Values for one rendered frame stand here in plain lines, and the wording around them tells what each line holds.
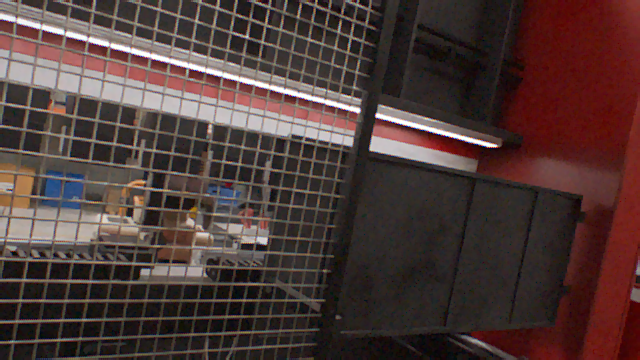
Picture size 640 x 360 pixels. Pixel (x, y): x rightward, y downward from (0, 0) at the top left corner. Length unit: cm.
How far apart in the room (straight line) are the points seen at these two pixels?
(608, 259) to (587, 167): 31
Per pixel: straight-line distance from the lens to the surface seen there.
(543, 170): 210
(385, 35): 92
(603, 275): 200
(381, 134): 189
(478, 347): 170
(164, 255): 241
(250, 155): 161
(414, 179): 135
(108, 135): 147
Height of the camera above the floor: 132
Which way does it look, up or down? 3 degrees down
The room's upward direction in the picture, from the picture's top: 11 degrees clockwise
